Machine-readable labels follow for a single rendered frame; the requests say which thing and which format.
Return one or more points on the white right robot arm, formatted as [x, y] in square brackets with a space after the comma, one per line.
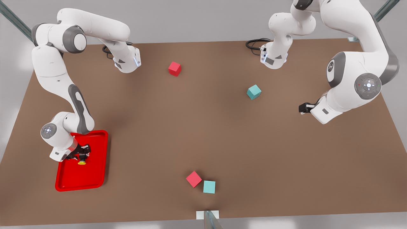
[51, 71]

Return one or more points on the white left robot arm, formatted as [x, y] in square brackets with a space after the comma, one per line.
[359, 60]

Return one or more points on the red plastic tray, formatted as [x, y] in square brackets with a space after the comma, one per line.
[92, 165]

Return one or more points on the teal cube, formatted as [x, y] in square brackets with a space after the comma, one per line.
[254, 92]
[209, 187]

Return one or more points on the red cube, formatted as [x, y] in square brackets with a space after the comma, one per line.
[174, 68]
[193, 179]

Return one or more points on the silver frame post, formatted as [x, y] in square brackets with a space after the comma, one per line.
[210, 219]
[383, 12]
[16, 20]

